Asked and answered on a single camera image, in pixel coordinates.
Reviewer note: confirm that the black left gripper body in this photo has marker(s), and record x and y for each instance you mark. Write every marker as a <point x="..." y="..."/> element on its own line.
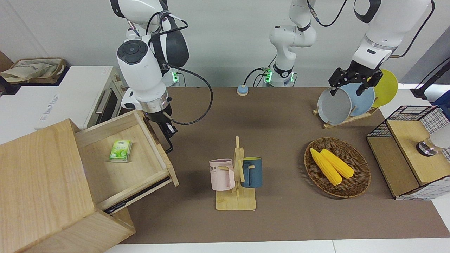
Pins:
<point x="360" y="73"/>

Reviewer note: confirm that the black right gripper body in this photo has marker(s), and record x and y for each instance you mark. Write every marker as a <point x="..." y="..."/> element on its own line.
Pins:
<point x="157" y="118"/>

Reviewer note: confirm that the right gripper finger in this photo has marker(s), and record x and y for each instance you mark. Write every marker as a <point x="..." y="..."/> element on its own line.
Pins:
<point x="171" y="129"/>
<point x="163" y="135"/>

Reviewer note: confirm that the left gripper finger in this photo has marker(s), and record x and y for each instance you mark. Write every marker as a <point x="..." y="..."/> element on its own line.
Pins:
<point x="336" y="82"/>
<point x="367" y="84"/>

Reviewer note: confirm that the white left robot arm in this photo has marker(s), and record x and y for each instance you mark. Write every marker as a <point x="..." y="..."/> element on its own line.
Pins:
<point x="386" y="28"/>

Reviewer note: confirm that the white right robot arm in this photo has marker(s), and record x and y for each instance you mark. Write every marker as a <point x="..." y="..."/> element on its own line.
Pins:
<point x="140" y="70"/>

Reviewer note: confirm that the light blue plate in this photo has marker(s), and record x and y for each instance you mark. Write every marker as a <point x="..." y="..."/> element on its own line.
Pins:
<point x="364" y="102"/>

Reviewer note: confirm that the yellow plate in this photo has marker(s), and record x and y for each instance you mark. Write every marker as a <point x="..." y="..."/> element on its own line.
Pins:
<point x="386" y="88"/>

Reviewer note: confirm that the grey plate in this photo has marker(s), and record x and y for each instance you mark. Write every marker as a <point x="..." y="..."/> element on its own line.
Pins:
<point x="334" y="107"/>

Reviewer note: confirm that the wooden plate rack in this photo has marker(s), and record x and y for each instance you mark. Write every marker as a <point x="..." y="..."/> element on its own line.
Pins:
<point x="334" y="123"/>

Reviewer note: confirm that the green tissue pack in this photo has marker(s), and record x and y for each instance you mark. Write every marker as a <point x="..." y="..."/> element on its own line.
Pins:
<point x="120" y="151"/>

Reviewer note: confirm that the black stand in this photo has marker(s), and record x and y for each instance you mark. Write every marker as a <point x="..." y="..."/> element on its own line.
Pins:
<point x="430" y="79"/>

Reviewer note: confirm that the pink mug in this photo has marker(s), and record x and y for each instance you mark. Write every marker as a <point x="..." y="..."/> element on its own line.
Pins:
<point x="221" y="175"/>

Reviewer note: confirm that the blue box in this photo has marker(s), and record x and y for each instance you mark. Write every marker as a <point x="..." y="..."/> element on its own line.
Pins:
<point x="443" y="103"/>

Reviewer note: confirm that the blue service bell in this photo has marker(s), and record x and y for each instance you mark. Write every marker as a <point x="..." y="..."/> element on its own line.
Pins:
<point x="242" y="90"/>

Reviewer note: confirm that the yellow corn cob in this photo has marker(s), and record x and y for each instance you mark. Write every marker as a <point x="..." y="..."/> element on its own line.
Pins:
<point x="327" y="168"/>
<point x="339" y="165"/>

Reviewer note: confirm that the white toaster oven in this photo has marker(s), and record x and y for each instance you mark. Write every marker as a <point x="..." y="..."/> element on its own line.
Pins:
<point x="74" y="98"/>

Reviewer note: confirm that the white cylindrical grinder bottle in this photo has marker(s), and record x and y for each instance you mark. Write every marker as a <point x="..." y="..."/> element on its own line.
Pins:
<point x="427" y="147"/>

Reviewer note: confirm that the brown wicker basket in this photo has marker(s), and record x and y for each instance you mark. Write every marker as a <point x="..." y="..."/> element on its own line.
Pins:
<point x="358" y="175"/>

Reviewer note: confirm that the dark blue mug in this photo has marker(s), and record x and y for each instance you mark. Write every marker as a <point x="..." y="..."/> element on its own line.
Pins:
<point x="254" y="174"/>

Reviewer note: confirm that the wooden mug tree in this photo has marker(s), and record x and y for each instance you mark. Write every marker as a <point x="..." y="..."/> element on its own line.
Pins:
<point x="235" y="202"/>

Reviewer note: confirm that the light wooden cabinet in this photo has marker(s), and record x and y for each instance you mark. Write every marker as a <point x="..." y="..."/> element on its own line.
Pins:
<point x="38" y="182"/>

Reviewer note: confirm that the beige cloth bag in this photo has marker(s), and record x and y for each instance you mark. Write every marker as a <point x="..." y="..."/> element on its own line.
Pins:
<point x="31" y="70"/>

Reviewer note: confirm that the brown table mat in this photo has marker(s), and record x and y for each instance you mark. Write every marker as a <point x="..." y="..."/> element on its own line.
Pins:
<point x="281" y="218"/>

